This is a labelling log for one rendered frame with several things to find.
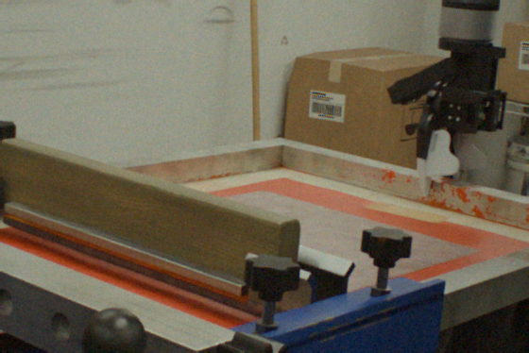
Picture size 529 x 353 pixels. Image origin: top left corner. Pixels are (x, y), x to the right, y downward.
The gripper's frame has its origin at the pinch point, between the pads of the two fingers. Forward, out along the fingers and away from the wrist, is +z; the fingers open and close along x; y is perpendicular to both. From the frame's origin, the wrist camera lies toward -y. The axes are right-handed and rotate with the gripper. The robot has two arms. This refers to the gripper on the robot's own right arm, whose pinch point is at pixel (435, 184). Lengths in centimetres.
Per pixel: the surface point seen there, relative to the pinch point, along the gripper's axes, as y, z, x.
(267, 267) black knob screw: 29, -8, -71
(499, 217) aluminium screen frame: 11.2, 1.8, -1.9
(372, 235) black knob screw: 28, -8, -55
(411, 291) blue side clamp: 30, -3, -52
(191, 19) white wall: -200, 5, 163
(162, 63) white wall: -200, 19, 151
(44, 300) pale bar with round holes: 19, -5, -85
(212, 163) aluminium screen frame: -25.4, 0.4, -17.5
